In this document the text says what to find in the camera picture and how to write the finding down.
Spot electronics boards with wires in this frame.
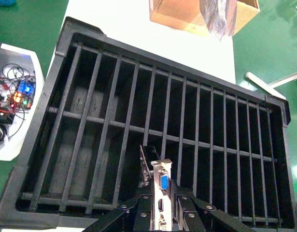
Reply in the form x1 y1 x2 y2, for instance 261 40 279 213
0 63 37 143

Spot black slotted plastic container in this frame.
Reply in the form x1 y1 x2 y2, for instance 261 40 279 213
0 16 297 230

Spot silver antistatic bag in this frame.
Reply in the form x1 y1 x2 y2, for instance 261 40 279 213
198 0 238 42

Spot graphics card with metal bracket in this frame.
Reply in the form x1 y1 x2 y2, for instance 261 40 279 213
139 144 173 232

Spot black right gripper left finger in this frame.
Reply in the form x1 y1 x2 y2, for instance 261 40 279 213
82 187 154 232

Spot brown open cardboard box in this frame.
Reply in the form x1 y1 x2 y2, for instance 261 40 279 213
149 0 261 37

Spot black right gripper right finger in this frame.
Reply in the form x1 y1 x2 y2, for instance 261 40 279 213
171 185 256 232

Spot white robot base chassis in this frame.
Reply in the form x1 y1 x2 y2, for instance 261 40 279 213
0 43 45 161

